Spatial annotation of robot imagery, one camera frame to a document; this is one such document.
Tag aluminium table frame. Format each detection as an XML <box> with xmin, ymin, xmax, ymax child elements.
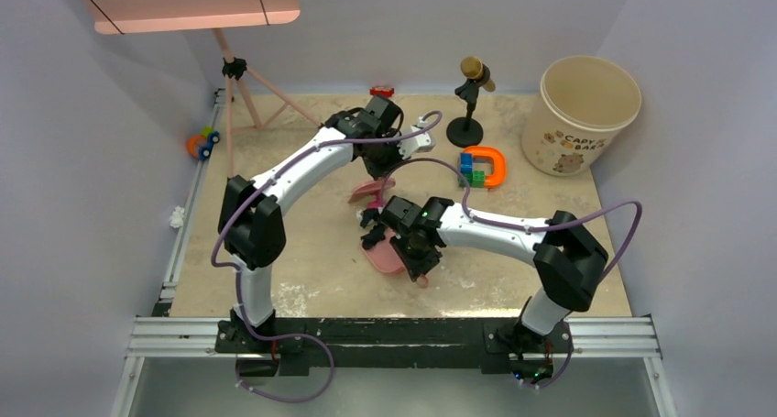
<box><xmin>109</xmin><ymin>89</ymin><xmax>681</xmax><ymax>417</ymax></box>

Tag pink music stand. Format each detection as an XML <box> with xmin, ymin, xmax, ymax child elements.
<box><xmin>68</xmin><ymin>0</ymin><xmax>328</xmax><ymax>179</ymax></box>

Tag red object at table edge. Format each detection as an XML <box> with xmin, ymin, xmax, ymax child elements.
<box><xmin>369</xmin><ymin>85</ymin><xmax>395</xmax><ymax>98</ymax></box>

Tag black paper scrap centre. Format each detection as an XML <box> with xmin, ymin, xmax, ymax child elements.
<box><xmin>359</xmin><ymin>208</ymin><xmax>380</xmax><ymax>228</ymax></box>

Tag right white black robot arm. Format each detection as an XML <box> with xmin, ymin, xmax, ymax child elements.
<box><xmin>378</xmin><ymin>196</ymin><xmax>609</xmax><ymax>350</ymax></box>

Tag purple cable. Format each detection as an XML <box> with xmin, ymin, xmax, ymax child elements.
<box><xmin>378</xmin><ymin>157</ymin><xmax>643</xmax><ymax>391</ymax></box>
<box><xmin>210</xmin><ymin>110</ymin><xmax>444</xmax><ymax>404</ymax></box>

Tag pink plastic dustpan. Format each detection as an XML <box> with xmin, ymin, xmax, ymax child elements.
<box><xmin>359</xmin><ymin>241</ymin><xmax>410</xmax><ymax>277</ymax></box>

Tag orange plastic ring toy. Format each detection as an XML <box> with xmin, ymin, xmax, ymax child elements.
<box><xmin>461</xmin><ymin>146</ymin><xmax>508</xmax><ymax>189</ymax></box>

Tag white paper scrap off table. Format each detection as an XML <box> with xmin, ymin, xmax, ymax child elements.
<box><xmin>168</xmin><ymin>206</ymin><xmax>186</xmax><ymax>229</ymax></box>

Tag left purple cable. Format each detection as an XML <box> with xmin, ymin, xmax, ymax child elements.
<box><xmin>210</xmin><ymin>110</ymin><xmax>444</xmax><ymax>404</ymax></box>

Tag pink hand brush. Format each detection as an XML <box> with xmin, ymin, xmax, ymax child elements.
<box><xmin>347</xmin><ymin>178</ymin><xmax>396</xmax><ymax>209</ymax></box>

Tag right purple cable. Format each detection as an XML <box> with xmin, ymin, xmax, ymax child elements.
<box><xmin>378</xmin><ymin>157</ymin><xmax>643</xmax><ymax>391</ymax></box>

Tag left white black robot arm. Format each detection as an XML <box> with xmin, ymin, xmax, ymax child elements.
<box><xmin>212</xmin><ymin>95</ymin><xmax>407</xmax><ymax>352</ymax></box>

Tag gold microphone on black stand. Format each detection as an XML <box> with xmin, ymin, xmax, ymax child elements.
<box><xmin>446</xmin><ymin>56</ymin><xmax>496</xmax><ymax>148</ymax></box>

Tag cream capybara bucket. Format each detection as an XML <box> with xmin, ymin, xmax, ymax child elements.
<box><xmin>520</xmin><ymin>55</ymin><xmax>642</xmax><ymax>177</ymax></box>

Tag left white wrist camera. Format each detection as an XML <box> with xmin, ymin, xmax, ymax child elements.
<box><xmin>398</xmin><ymin>116</ymin><xmax>436</xmax><ymax>160</ymax></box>

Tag blue green building blocks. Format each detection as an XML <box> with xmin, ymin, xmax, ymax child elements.
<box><xmin>458</xmin><ymin>152</ymin><xmax>486</xmax><ymax>188</ymax></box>

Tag orange blue toy car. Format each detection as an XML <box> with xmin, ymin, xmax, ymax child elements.
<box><xmin>186</xmin><ymin>126</ymin><xmax>221</xmax><ymax>161</ymax></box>

